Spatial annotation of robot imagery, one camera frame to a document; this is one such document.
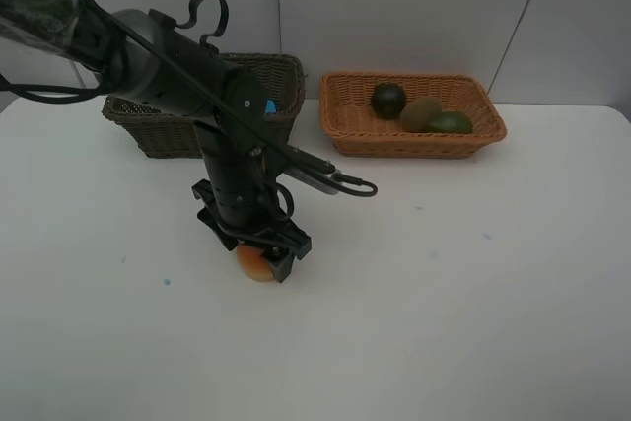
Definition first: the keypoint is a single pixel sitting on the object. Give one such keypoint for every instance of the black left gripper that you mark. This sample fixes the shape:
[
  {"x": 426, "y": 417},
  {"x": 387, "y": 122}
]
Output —
[{"x": 242, "y": 205}]

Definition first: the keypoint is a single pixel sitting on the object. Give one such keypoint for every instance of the orange round bread bun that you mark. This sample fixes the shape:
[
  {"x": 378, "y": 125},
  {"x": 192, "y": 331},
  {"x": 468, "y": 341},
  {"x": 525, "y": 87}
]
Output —
[{"x": 253, "y": 264}]

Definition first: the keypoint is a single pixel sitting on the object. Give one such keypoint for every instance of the blue whiteboard eraser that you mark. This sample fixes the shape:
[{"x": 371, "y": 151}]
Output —
[{"x": 270, "y": 109}]

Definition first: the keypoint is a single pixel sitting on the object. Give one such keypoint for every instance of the dark purple mangosteen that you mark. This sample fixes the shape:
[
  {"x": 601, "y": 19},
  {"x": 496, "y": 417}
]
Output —
[{"x": 388, "y": 100}]

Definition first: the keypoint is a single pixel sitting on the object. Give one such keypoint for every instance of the brown kiwi fruit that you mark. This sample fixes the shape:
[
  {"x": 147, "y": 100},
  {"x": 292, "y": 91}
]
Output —
[{"x": 417, "y": 115}]

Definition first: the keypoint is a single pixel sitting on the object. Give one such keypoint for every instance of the green lime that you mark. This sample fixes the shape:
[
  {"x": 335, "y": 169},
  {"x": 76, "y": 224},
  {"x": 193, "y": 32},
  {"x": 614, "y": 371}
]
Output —
[{"x": 450, "y": 122}]

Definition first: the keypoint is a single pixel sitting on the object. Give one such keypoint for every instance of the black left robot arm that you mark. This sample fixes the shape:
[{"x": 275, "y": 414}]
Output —
[{"x": 145, "y": 58}]

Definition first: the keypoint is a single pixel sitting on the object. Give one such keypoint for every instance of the dark brown wicker basket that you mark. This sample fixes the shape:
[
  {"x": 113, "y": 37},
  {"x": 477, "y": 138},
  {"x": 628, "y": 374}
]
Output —
[{"x": 163, "y": 136}]

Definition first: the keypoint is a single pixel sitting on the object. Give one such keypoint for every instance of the orange wicker basket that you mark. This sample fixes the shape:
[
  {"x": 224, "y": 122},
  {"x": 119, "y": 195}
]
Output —
[{"x": 348, "y": 120}]

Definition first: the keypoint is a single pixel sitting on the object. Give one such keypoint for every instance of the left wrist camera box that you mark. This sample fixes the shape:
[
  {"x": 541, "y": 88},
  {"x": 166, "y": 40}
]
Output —
[{"x": 312, "y": 171}]

